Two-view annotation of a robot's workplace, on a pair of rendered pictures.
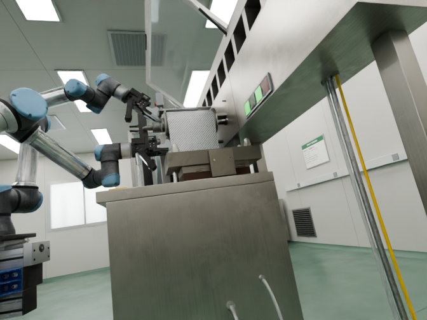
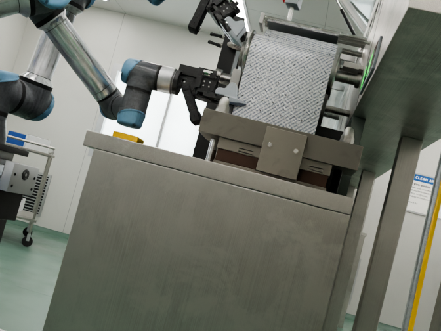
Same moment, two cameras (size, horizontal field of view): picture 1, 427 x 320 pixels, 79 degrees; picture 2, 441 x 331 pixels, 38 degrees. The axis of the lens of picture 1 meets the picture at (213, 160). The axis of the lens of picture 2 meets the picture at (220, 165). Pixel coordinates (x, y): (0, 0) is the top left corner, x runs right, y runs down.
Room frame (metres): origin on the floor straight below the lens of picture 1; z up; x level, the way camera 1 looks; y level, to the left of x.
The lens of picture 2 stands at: (-0.42, -0.51, 0.79)
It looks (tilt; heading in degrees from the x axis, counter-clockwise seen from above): 4 degrees up; 23
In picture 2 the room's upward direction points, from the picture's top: 15 degrees clockwise
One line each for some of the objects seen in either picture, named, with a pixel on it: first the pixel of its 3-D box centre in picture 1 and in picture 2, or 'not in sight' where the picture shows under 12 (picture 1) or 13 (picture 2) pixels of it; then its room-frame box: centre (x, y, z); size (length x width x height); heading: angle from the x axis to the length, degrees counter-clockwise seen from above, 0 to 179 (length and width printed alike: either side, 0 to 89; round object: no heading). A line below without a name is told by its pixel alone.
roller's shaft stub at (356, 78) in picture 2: (220, 121); (348, 78); (1.32, -0.07, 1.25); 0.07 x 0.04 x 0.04; 106
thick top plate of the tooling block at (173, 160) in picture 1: (211, 160); (279, 142); (1.11, 0.01, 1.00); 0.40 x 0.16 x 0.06; 106
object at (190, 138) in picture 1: (195, 145); (277, 106); (1.22, 0.08, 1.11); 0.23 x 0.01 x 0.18; 106
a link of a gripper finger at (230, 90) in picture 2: (168, 145); (231, 92); (1.17, 0.20, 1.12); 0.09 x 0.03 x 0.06; 105
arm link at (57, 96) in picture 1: (41, 101); not in sight; (1.09, 0.75, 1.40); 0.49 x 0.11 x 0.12; 80
